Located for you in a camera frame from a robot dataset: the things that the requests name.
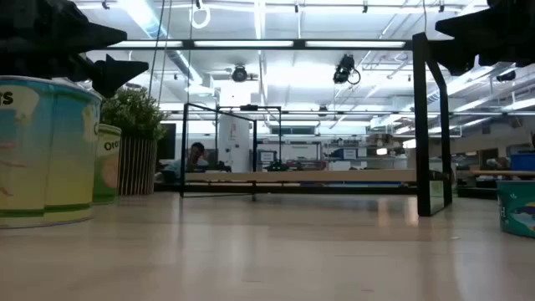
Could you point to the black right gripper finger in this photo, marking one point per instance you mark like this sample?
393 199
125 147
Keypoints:
457 56
501 21

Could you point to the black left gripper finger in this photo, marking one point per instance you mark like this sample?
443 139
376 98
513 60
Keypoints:
110 75
42 25

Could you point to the green oranges can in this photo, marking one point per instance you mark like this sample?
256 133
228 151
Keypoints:
108 167

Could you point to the carrots can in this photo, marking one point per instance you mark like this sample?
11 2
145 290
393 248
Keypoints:
50 159

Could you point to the teal box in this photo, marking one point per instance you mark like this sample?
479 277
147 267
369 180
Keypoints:
518 209

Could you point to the black framed wooden shelf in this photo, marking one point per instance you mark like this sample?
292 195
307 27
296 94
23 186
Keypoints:
301 175

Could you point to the black mounted device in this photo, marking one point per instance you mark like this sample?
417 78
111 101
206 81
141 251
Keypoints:
506 76

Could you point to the black display panel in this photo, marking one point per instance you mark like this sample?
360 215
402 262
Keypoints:
167 142

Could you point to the artificial plant in slatted pot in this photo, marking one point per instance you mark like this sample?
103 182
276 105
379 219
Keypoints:
138 167

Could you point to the blue plastic bin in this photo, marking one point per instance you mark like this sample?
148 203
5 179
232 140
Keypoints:
522 162

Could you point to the person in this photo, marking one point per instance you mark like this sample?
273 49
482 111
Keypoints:
196 152

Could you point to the wooden workbench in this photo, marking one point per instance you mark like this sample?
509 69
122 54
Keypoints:
501 172

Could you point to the round black lamp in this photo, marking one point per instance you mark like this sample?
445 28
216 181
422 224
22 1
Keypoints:
239 74

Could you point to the storage shelving with boxes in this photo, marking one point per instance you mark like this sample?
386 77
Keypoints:
347 154

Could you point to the black hanging camera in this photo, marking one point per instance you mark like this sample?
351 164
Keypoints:
343 69

